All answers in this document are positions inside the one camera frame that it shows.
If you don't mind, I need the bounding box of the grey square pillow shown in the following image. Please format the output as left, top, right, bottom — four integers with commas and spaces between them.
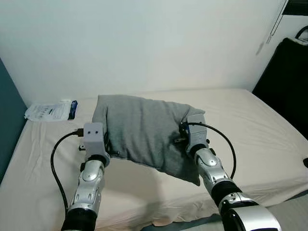
91, 94, 206, 187

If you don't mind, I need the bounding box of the black chair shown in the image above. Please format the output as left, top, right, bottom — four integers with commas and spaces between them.
252, 37, 308, 141

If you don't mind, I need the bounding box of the white plastic packet blue edge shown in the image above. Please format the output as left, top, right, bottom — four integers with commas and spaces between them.
24, 99, 79, 122

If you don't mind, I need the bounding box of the beige sheeted bed mattress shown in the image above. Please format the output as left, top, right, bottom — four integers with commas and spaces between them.
0, 88, 308, 230

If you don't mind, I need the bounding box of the white blind wand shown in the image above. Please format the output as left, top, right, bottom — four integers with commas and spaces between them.
269, 0, 290, 38

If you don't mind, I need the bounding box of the dark window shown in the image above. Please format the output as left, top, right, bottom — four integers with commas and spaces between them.
283, 0, 308, 16

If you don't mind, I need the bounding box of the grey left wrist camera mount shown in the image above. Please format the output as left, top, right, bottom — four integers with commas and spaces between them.
83, 122, 108, 157

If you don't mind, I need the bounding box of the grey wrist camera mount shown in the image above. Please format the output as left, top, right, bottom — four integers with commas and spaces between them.
185, 114, 209, 148
83, 122, 108, 157

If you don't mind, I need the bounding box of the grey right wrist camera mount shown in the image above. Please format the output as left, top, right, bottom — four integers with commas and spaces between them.
185, 114, 209, 148

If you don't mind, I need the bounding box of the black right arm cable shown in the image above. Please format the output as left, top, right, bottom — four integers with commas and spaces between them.
187, 122, 238, 181

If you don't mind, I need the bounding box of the teal upholstered bed frame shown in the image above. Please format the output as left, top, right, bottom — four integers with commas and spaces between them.
0, 58, 308, 231

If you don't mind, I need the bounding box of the black curved strap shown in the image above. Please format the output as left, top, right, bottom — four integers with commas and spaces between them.
295, 26, 308, 41

